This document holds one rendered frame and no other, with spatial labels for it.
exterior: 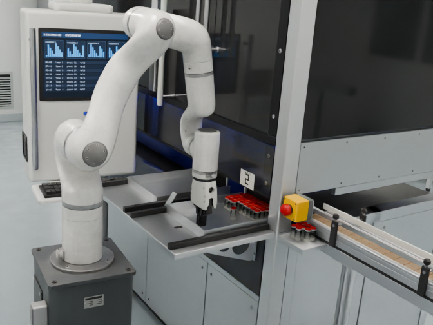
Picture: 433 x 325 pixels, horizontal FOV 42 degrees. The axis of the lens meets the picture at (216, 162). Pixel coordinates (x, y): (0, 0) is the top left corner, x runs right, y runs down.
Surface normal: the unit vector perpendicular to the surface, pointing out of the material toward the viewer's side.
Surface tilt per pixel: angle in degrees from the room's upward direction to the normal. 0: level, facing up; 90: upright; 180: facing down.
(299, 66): 90
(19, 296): 0
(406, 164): 90
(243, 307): 90
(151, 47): 123
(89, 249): 90
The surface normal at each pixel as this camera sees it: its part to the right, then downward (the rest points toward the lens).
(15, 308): 0.07, -0.96
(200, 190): -0.79, 0.13
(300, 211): 0.55, 0.28
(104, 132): 0.71, -0.15
